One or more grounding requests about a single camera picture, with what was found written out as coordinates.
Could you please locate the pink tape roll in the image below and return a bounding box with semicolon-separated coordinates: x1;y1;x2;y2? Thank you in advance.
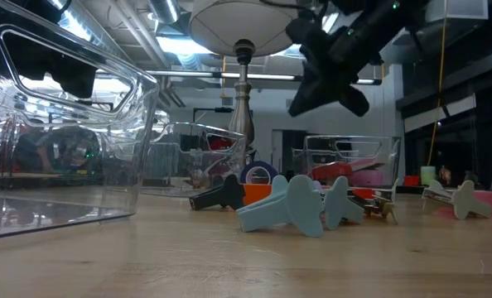
473;190;492;216

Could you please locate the table lamp white shade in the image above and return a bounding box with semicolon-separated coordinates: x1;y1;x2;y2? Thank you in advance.
187;0;300;165

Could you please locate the red stapler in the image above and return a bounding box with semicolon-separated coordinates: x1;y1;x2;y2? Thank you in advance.
310;161;355;181

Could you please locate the blue tape roll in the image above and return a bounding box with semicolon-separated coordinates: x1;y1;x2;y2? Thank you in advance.
240;160;279;185

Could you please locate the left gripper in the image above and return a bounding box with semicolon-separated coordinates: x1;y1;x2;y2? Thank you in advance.
51;60;99;99

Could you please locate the silver ventilation duct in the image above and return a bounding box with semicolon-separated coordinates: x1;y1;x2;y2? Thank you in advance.
148;0;181;25

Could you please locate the yellow extension cord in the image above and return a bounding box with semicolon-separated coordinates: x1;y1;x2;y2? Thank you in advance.
427;16;448;166

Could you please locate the teal staple remover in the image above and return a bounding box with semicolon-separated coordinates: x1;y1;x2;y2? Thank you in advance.
236;174;326;239
322;175;366;232

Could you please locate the ceiling tube light fixture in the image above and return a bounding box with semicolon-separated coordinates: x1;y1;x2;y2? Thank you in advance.
146;69;383;86

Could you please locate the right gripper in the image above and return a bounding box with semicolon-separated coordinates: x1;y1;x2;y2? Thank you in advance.
287;18;375;118

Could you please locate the person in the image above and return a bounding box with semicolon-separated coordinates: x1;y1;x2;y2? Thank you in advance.
208;134;235;152

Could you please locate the pale green cup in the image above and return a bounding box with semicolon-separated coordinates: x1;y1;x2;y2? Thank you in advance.
420;165;437;186

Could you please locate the clear plastic bin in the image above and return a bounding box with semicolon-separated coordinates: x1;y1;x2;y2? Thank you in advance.
0;0;161;242
302;134;402;190
141;122;248;199

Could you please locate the black staple remover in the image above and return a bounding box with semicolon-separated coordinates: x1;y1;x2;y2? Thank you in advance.
189;173;246;211

